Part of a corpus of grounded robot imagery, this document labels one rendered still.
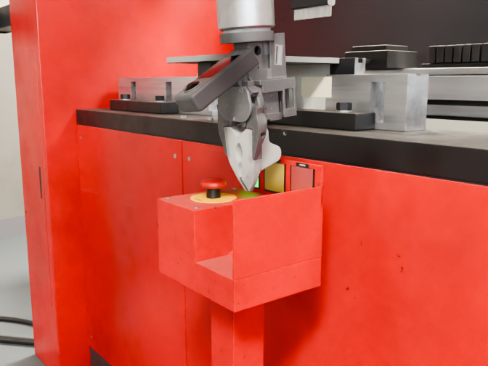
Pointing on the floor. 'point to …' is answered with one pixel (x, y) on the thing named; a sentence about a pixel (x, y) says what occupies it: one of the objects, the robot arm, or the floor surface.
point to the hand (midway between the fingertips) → (244, 183)
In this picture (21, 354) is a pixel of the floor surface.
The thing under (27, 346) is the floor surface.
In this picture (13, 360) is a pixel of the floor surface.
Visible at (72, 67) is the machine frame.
